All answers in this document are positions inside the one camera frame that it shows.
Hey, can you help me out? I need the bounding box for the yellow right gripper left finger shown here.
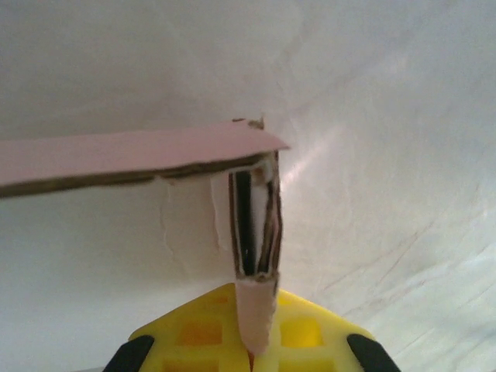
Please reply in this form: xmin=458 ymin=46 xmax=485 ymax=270
xmin=102 ymin=284 xmax=251 ymax=372

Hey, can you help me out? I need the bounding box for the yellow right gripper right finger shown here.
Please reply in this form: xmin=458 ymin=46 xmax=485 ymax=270
xmin=253 ymin=288 xmax=400 ymax=372

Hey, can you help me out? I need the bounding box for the pink paper box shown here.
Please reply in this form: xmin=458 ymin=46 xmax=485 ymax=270
xmin=0 ymin=115 xmax=291 ymax=369

